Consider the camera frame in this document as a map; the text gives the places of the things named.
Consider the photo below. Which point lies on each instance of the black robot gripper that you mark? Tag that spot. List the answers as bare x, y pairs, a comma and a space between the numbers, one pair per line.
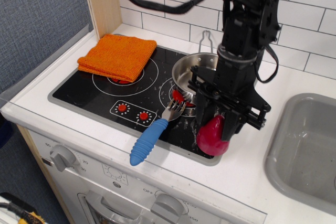
230, 89

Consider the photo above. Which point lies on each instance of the red toy bell pepper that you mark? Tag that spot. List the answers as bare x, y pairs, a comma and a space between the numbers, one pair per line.
209, 137

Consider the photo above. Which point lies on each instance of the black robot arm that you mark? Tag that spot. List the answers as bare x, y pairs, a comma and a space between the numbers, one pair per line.
249, 27

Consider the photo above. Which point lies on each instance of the right red stove button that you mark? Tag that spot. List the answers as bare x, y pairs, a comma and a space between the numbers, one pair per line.
143, 116

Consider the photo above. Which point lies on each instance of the red stove button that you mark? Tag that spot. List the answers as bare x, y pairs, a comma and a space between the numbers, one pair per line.
143, 116
122, 108

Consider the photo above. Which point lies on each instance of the black toy stove top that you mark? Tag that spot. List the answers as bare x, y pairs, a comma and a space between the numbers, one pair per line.
98, 97

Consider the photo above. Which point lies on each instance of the left red stove button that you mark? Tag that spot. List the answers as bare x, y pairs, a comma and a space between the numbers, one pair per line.
122, 108

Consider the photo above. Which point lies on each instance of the orange folded towel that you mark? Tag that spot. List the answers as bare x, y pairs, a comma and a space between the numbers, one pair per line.
118, 57

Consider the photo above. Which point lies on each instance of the stainless steel pan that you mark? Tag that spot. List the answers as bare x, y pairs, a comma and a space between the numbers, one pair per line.
181, 72

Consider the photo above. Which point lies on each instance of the grey toy sink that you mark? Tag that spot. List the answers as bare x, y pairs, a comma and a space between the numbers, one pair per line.
300, 162

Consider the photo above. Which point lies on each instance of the right grey oven knob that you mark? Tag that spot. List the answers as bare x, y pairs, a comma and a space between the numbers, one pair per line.
168, 208

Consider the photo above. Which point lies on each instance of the grey oven knob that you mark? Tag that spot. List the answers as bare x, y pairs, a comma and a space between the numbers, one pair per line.
62, 157
168, 208

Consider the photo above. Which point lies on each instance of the left grey oven knob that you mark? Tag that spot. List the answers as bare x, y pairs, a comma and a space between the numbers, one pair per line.
62, 157

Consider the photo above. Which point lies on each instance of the light wooden side panel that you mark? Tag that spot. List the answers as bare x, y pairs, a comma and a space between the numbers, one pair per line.
105, 15

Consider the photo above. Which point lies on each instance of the yellow black object bottom left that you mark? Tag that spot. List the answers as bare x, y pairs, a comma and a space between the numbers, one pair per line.
26, 217

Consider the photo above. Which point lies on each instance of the blue handled fork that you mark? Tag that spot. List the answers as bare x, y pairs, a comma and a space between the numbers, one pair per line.
146, 142

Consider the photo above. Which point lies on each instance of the grey oven door handle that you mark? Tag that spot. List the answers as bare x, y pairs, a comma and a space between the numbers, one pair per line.
113, 210

